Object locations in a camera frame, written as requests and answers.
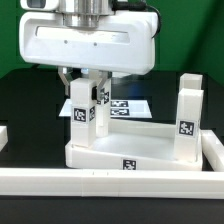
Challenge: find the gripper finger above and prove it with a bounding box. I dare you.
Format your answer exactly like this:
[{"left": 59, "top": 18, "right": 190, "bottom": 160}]
[
  {"left": 58, "top": 66, "right": 72, "bottom": 96},
  {"left": 91, "top": 70, "right": 112, "bottom": 100}
]

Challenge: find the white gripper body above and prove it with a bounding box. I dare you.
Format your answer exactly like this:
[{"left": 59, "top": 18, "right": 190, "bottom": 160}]
[{"left": 19, "top": 11, "right": 157, "bottom": 75}]

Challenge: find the white desk top tray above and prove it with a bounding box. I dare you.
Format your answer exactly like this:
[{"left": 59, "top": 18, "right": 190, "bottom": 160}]
[{"left": 65, "top": 119, "right": 203, "bottom": 171}]

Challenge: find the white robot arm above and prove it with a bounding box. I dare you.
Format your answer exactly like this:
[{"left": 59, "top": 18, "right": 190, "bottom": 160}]
[{"left": 19, "top": 0, "right": 161, "bottom": 82}]

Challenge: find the tag sheet on table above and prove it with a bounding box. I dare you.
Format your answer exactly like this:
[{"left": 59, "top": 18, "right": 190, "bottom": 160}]
[{"left": 59, "top": 98, "right": 153, "bottom": 119}]

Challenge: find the white left fence piece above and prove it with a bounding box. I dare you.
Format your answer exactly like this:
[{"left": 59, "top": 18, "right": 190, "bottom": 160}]
[{"left": 0, "top": 126, "right": 8, "bottom": 152}]

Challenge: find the white front fence bar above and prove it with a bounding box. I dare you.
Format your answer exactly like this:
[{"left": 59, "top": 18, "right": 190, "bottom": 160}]
[{"left": 0, "top": 168, "right": 224, "bottom": 199}]

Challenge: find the white fence bar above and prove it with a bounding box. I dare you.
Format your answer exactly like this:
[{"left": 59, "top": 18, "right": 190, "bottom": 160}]
[
  {"left": 0, "top": 168, "right": 224, "bottom": 199},
  {"left": 201, "top": 130, "right": 224, "bottom": 172}
]

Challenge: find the white right fence bar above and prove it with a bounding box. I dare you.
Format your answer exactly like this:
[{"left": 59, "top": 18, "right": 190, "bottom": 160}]
[{"left": 201, "top": 130, "right": 224, "bottom": 172}]

